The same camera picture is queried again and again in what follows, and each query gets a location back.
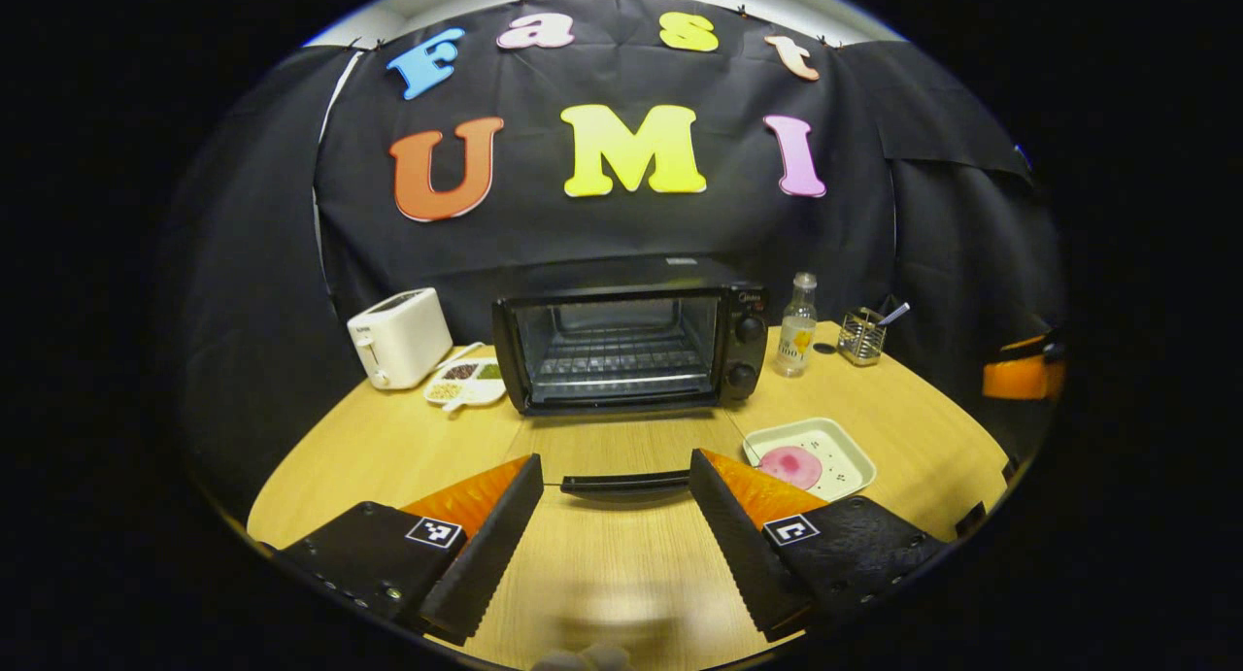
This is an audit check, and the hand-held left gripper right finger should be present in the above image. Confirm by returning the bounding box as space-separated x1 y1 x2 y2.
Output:
688 448 951 643

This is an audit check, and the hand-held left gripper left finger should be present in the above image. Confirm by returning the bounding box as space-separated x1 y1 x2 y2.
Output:
275 453 545 646

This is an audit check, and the pink ham slice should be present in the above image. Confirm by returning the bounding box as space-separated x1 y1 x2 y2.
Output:
757 446 824 490

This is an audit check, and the white rectangular food plate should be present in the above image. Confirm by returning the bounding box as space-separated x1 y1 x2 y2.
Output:
743 418 877 502

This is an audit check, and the black electric oven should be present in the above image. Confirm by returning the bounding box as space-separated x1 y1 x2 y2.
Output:
490 255 773 505

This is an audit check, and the white divided snack plate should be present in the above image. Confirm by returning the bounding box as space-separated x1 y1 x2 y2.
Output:
423 356 508 412

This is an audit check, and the glass bottle with yellow label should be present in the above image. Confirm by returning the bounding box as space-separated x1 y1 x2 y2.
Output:
774 272 820 378

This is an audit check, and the white toaster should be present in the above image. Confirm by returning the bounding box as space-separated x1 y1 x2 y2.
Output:
347 287 454 390

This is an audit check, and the black backdrop cloth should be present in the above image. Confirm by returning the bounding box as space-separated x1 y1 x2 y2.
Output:
160 0 1067 517

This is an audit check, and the wire mesh utensil holder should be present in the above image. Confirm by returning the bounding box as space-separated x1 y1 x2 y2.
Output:
838 307 888 366

